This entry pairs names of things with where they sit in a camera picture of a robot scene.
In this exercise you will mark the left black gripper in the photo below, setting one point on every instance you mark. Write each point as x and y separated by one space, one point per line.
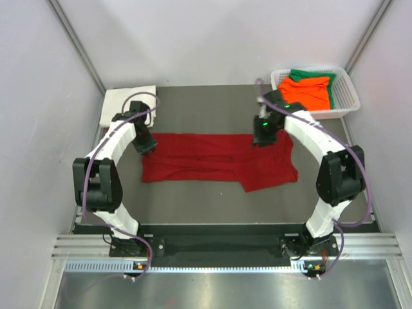
149 146

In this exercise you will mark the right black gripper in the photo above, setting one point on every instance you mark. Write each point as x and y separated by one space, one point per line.
259 140

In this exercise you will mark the dark red t shirt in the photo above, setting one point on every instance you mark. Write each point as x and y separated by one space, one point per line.
221 158

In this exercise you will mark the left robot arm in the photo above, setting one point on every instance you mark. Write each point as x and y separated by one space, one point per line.
97 186

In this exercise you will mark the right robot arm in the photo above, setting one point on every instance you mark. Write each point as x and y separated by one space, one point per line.
340 176

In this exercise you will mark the folded white t shirt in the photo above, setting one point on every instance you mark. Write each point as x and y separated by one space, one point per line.
119 100

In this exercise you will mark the orange t shirt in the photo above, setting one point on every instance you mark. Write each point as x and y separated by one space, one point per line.
312 93

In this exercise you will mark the green t shirt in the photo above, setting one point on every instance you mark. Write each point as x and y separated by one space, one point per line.
297 75

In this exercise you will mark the white plastic basket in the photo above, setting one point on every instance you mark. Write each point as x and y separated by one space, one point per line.
344 95

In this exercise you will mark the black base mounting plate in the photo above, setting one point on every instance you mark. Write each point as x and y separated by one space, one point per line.
222 245

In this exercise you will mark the aluminium frame rail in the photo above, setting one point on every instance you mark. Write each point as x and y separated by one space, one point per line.
356 246

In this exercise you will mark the grey slotted cable duct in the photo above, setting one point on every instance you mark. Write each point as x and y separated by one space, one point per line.
134 267

